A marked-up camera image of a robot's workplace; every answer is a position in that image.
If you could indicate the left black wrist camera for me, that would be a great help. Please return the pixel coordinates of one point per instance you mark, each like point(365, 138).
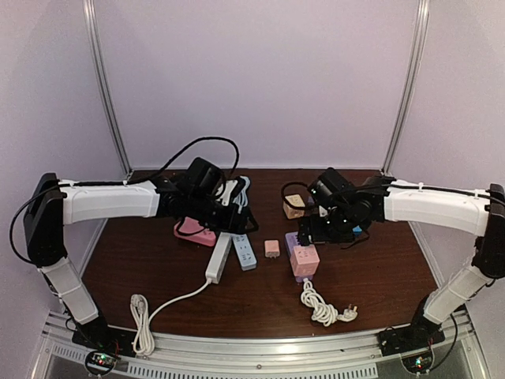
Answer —
point(202, 177)

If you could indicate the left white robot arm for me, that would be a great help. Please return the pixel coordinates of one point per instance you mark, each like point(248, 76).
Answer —
point(57, 203)

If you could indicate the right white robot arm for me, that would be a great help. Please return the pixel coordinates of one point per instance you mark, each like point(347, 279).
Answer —
point(479, 212)

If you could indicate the left aluminium frame post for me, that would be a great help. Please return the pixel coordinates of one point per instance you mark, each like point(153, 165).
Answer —
point(92, 27)

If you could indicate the light pink usb charger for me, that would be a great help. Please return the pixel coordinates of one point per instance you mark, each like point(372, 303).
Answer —
point(271, 248)

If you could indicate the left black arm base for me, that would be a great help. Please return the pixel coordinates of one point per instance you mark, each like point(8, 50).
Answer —
point(97, 334)

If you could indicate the right aluminium frame post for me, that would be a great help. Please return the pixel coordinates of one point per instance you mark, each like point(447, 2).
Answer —
point(420, 32)

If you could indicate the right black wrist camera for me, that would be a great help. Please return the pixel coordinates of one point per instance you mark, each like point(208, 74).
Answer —
point(331, 183)

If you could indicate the aluminium frame post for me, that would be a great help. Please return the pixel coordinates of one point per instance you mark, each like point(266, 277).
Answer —
point(420, 32)
point(92, 27)

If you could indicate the light blue power strip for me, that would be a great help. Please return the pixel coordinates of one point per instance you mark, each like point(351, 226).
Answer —
point(244, 251)

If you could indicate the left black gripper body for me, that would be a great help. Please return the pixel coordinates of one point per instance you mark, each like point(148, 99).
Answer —
point(200, 211)

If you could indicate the white power strip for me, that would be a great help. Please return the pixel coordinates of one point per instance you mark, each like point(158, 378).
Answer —
point(218, 258)

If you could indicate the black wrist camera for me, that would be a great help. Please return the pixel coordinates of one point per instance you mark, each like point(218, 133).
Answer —
point(331, 183)
point(202, 177)

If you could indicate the light pink cube adapter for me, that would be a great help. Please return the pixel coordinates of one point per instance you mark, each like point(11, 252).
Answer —
point(304, 261)

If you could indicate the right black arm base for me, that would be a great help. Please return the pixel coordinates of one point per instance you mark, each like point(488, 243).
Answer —
point(419, 334)

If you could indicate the beige cube socket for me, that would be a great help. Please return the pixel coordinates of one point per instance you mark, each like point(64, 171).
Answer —
point(294, 206)

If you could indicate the aluminium front rail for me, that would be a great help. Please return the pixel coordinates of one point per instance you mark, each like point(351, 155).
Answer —
point(348, 355)

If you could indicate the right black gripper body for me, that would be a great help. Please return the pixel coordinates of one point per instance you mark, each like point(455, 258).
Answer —
point(338, 230)

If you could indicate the blue cube adapter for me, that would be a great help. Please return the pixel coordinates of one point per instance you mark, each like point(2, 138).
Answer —
point(357, 231)

